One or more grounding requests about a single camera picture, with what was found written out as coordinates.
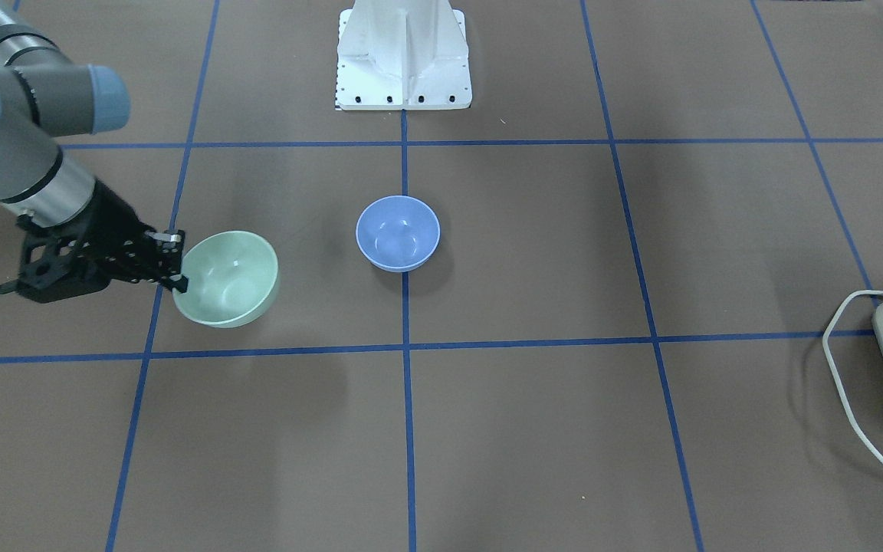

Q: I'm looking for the blue bowl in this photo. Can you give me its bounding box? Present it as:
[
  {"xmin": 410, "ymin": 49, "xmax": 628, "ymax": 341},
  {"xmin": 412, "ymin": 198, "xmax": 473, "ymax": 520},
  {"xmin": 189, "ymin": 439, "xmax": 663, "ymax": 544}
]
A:
[{"xmin": 355, "ymin": 195, "xmax": 442, "ymax": 273}]

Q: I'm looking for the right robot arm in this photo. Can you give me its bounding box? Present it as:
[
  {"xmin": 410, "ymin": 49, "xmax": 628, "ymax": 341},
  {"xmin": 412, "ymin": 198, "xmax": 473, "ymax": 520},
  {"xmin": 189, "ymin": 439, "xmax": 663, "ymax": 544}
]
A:
[{"xmin": 0, "ymin": 7, "xmax": 189, "ymax": 304}]

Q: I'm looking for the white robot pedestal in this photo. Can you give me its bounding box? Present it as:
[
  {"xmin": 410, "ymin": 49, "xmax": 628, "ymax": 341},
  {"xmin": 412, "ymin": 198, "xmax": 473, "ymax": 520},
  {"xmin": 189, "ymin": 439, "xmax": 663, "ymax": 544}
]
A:
[{"xmin": 334, "ymin": 1, "xmax": 473, "ymax": 111}]

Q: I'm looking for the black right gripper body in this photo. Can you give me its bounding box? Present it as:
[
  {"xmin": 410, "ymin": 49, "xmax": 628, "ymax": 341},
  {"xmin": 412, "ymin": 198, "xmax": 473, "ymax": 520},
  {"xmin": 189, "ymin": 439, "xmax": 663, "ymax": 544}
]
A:
[{"xmin": 15, "ymin": 181, "xmax": 159, "ymax": 304}]

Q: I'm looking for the green bowl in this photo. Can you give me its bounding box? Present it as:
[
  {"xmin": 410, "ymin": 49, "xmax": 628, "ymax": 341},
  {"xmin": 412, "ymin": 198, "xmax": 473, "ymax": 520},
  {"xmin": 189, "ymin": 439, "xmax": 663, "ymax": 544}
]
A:
[{"xmin": 172, "ymin": 231, "xmax": 281, "ymax": 329}]

